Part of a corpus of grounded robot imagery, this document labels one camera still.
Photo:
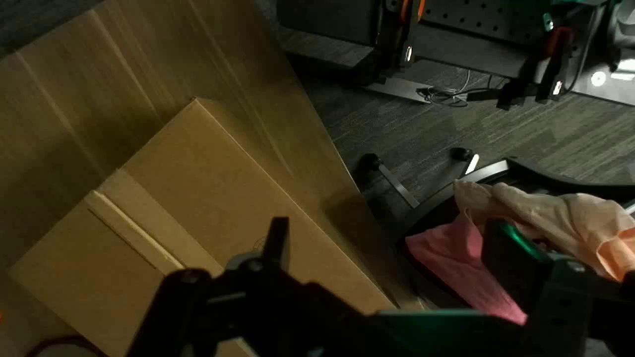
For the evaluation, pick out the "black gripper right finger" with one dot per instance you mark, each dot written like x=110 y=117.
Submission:
x=513 y=264

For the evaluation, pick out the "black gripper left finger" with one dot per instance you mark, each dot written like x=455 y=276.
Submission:
x=277 y=238

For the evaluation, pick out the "pink cloth garment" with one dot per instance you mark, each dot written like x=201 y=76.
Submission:
x=463 y=264

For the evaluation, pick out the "peach cloth garment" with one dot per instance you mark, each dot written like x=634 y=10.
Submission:
x=568 y=220

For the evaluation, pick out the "brown cardboard box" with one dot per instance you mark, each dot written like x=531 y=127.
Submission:
x=199 y=199

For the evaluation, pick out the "black stand with red clamp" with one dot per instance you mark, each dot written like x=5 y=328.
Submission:
x=546 y=66

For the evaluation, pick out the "black stand with orange clamp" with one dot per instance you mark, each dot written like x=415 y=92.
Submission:
x=398 y=32

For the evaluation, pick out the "grey metal base plate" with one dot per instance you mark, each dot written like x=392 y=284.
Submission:
x=404 y=88

